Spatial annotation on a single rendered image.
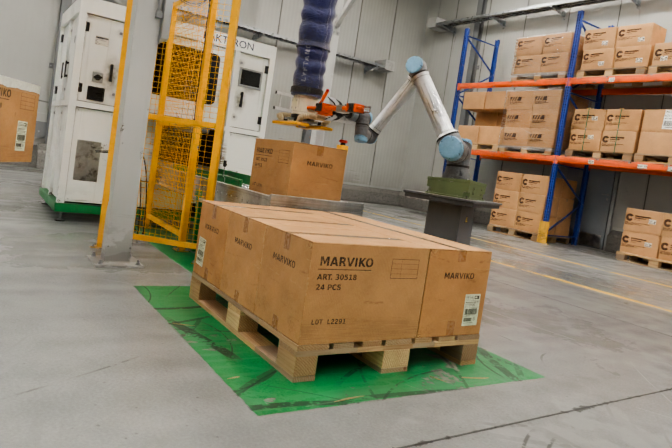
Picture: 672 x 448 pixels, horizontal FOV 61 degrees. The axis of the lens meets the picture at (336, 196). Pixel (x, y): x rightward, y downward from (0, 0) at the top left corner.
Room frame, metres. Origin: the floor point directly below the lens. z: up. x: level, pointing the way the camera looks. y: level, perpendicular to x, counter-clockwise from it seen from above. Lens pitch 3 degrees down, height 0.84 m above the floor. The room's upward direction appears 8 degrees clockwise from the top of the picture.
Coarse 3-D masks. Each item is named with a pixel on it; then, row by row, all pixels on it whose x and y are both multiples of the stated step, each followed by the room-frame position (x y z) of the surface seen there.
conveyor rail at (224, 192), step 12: (168, 180) 5.11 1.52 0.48; (180, 180) 4.83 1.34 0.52; (204, 180) 4.35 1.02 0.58; (180, 192) 4.78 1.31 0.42; (204, 192) 4.33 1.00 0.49; (216, 192) 4.13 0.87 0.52; (228, 192) 3.95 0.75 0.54; (240, 192) 3.78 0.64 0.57; (252, 192) 3.62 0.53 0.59; (252, 204) 3.61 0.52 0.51; (264, 204) 3.47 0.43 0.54
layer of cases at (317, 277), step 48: (240, 240) 2.63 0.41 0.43; (288, 240) 2.25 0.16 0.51; (336, 240) 2.23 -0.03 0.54; (384, 240) 2.46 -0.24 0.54; (432, 240) 2.76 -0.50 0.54; (240, 288) 2.57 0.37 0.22; (288, 288) 2.21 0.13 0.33; (336, 288) 2.18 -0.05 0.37; (384, 288) 2.31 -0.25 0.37; (432, 288) 2.46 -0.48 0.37; (480, 288) 2.63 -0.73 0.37; (288, 336) 2.16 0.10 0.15; (336, 336) 2.19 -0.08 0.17; (384, 336) 2.33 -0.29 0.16; (432, 336) 2.48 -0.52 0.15
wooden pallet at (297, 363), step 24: (192, 288) 3.06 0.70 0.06; (216, 288) 2.79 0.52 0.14; (216, 312) 2.80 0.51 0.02; (240, 312) 2.54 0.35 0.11; (240, 336) 2.51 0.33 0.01; (456, 336) 2.58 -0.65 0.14; (288, 360) 2.14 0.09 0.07; (312, 360) 2.14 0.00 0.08; (360, 360) 2.46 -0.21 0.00; (384, 360) 2.34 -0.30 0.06; (456, 360) 2.62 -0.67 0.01
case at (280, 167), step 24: (264, 144) 3.89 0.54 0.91; (288, 144) 3.58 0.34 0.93; (312, 144) 3.59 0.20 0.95; (264, 168) 3.85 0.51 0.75; (288, 168) 3.54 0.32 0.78; (312, 168) 3.60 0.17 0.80; (336, 168) 3.70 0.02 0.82; (264, 192) 3.80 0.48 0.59; (288, 192) 3.53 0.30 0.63; (312, 192) 3.62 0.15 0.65; (336, 192) 3.71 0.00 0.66
